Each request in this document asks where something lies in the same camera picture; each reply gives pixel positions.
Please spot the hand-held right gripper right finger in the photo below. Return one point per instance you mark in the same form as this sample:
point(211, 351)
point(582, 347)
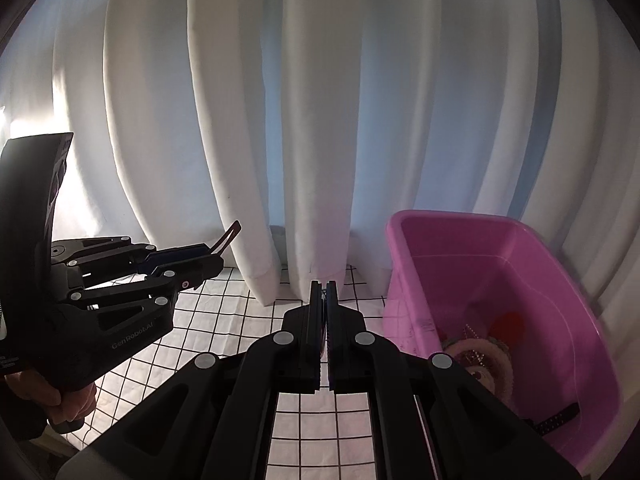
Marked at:
point(337, 350)

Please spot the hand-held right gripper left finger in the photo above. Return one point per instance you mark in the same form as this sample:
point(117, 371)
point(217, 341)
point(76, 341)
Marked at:
point(312, 340)

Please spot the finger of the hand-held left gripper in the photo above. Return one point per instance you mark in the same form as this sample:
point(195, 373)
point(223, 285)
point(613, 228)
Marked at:
point(200, 272)
point(170, 254)

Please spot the black hair clip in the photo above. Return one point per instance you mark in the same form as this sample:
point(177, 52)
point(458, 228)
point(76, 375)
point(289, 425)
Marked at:
point(237, 225)

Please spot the pink plastic basin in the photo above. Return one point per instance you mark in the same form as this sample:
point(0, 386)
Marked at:
point(450, 260)

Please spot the pink plush headband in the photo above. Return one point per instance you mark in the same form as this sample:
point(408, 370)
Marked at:
point(500, 365)

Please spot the red strawberry hair accessory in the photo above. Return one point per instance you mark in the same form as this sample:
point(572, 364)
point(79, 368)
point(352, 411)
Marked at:
point(510, 327)

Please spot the person's left hand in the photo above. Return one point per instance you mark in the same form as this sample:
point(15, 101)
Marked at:
point(75, 405)

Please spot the white checkered tablecloth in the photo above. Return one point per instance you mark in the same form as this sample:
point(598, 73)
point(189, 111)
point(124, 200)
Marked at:
point(225, 320)

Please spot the pearl hair claw clip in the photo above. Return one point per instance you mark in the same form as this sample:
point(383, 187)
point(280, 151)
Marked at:
point(470, 332)

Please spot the white curtain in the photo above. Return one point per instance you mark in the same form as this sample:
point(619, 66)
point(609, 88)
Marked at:
point(320, 135)

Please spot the black wristwatch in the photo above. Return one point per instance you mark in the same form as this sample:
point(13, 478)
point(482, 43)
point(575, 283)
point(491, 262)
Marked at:
point(555, 417)

